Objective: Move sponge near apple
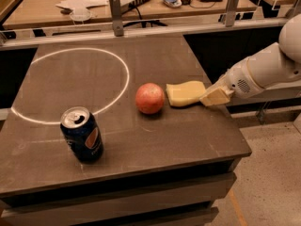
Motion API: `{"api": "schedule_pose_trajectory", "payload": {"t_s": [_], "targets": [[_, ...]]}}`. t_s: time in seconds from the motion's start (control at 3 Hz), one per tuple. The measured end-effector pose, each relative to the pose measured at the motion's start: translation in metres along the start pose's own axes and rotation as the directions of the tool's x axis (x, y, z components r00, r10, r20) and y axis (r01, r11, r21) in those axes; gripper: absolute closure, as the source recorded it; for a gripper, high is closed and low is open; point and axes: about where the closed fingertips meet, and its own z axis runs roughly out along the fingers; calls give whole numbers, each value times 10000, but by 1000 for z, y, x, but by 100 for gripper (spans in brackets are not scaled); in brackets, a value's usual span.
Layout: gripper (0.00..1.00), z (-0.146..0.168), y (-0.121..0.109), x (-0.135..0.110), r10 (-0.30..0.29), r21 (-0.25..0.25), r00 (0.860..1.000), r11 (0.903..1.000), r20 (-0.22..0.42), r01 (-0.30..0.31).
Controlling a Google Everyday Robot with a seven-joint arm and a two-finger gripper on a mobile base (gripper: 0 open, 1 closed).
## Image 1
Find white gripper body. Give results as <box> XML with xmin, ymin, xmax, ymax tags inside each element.
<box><xmin>220</xmin><ymin>57</ymin><xmax>264</xmax><ymax>99</ymax></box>

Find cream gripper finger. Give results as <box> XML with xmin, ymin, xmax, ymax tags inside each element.
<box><xmin>199</xmin><ymin>86</ymin><xmax>233</xmax><ymax>106</ymax></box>

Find yellow sponge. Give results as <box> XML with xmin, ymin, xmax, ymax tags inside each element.
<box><xmin>166</xmin><ymin>81</ymin><xmax>206</xmax><ymax>107</ymax></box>

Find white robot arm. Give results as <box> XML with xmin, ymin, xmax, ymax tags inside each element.
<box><xmin>199</xmin><ymin>14</ymin><xmax>301</xmax><ymax>106</ymax></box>

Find red apple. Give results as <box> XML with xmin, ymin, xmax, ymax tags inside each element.
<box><xmin>135</xmin><ymin>83</ymin><xmax>165</xmax><ymax>115</ymax></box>

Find upper wooden drawer front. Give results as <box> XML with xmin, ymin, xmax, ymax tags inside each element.
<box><xmin>3</xmin><ymin>172</ymin><xmax>236</xmax><ymax>226</ymax></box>

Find wooden drawer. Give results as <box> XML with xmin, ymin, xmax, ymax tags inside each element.
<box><xmin>3</xmin><ymin>172</ymin><xmax>236</xmax><ymax>226</ymax></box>
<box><xmin>92</xmin><ymin>207</ymin><xmax>218</xmax><ymax>226</ymax></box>

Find blue white package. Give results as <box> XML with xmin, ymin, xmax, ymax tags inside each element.
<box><xmin>163</xmin><ymin>0</ymin><xmax>182</xmax><ymax>8</ymax></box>

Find lower wooden drawer front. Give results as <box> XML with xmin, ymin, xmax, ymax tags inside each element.
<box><xmin>92</xmin><ymin>207</ymin><xmax>218</xmax><ymax>226</ymax></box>

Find blue Pepsi can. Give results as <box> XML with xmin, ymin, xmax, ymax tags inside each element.
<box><xmin>60</xmin><ymin>106</ymin><xmax>103</xmax><ymax>162</ymax></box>

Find clear round lid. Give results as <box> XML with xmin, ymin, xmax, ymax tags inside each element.
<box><xmin>70</xmin><ymin>8</ymin><xmax>92</xmax><ymax>22</ymax></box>

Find white papers on desk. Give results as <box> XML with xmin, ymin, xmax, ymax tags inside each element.
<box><xmin>56</xmin><ymin>0</ymin><xmax>108</xmax><ymax>9</ymax></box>

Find grey metal post right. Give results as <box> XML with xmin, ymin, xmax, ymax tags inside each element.
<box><xmin>223</xmin><ymin>0</ymin><xmax>239</xmax><ymax>26</ymax></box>

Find grey metal post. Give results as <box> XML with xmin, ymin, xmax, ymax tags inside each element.
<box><xmin>223</xmin><ymin>0</ymin><xmax>239</xmax><ymax>26</ymax></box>
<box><xmin>109</xmin><ymin>0</ymin><xmax>124</xmax><ymax>37</ymax></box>

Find grey metal post left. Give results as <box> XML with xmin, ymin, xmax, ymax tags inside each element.
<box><xmin>109</xmin><ymin>0</ymin><xmax>124</xmax><ymax>37</ymax></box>

